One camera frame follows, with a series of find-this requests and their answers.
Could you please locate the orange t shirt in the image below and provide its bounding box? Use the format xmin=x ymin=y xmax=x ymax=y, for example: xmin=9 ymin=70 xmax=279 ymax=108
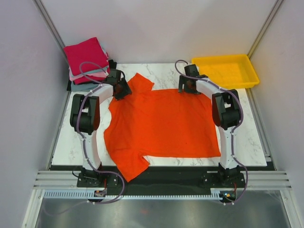
xmin=104 ymin=74 xmax=220 ymax=181

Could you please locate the yellow plastic tray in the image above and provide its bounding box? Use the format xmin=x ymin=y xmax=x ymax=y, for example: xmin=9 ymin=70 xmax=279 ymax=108
xmin=191 ymin=54 xmax=260 ymax=89

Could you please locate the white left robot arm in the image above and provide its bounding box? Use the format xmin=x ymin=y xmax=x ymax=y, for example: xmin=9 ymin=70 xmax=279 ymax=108
xmin=70 ymin=69 xmax=132 ymax=188

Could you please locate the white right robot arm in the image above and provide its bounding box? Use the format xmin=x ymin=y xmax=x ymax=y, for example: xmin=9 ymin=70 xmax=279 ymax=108
xmin=177 ymin=64 xmax=246 ymax=188

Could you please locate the black folded t shirt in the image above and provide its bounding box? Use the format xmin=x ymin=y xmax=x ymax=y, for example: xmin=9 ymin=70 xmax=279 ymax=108
xmin=66 ymin=59 xmax=117 ymax=91

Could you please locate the pink folded t shirt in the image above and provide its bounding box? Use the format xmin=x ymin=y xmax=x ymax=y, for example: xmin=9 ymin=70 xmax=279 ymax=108
xmin=68 ymin=67 xmax=107 ymax=81

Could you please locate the teal folded t shirt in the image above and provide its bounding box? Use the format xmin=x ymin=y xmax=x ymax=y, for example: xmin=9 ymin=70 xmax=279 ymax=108
xmin=71 ymin=67 xmax=109 ymax=78

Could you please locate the crimson folded t shirt lower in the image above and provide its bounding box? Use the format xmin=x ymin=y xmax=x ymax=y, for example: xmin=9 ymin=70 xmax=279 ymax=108
xmin=69 ymin=70 xmax=109 ymax=85

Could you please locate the crimson folded t shirt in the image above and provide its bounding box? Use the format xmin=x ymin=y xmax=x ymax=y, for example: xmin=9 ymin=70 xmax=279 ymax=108
xmin=69 ymin=70 xmax=109 ymax=85
xmin=64 ymin=37 xmax=109 ymax=76

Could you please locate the grey-blue folded t shirt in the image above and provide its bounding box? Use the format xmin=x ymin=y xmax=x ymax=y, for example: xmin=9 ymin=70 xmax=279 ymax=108
xmin=71 ymin=82 xmax=102 ymax=92

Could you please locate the crimson folded t shirt top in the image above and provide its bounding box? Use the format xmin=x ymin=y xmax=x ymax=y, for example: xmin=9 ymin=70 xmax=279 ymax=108
xmin=64 ymin=37 xmax=109 ymax=76

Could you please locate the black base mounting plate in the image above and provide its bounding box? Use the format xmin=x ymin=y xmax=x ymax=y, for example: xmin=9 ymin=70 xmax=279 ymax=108
xmin=89 ymin=166 xmax=243 ymax=195

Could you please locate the left aluminium frame post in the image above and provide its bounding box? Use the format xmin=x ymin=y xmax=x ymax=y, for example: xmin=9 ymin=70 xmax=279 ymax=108
xmin=33 ymin=0 xmax=67 ymax=60

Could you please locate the aluminium frame post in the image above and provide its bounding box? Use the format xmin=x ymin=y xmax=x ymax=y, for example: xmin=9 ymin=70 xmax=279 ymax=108
xmin=247 ymin=0 xmax=285 ymax=59
xmin=33 ymin=0 xmax=67 ymax=60

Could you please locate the white slotted cable duct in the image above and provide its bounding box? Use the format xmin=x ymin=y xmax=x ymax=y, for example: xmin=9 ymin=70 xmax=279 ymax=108
xmin=43 ymin=189 xmax=223 ymax=200

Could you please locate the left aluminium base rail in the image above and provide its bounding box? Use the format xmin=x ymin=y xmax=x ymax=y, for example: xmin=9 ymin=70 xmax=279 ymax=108
xmin=21 ymin=170 xmax=86 ymax=228

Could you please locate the right aluminium frame post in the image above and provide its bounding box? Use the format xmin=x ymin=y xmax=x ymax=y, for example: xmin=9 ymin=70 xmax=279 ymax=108
xmin=247 ymin=0 xmax=285 ymax=59

